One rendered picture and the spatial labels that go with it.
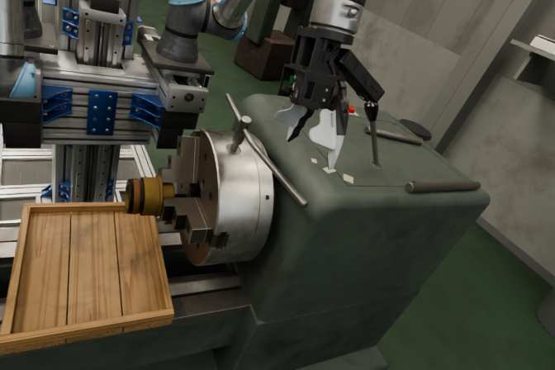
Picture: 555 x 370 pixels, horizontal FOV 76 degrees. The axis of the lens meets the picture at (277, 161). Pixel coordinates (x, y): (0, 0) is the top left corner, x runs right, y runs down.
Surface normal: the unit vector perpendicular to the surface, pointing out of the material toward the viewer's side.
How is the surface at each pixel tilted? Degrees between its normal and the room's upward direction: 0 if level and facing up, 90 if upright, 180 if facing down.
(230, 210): 59
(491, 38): 90
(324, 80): 76
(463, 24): 90
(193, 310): 0
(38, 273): 0
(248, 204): 55
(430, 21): 90
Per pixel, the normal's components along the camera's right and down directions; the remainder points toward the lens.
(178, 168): 0.50, 0.03
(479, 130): -0.82, 0.02
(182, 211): 0.29, -0.85
